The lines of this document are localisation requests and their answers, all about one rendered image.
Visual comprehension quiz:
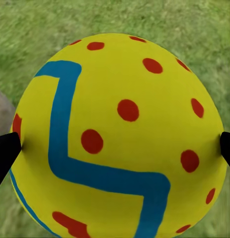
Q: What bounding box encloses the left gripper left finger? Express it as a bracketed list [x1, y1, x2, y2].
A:
[0, 132, 21, 184]

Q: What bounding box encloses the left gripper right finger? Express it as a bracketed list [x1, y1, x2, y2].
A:
[220, 131, 230, 166]

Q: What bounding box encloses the easter egg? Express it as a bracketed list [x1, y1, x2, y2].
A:
[9, 33, 227, 238]

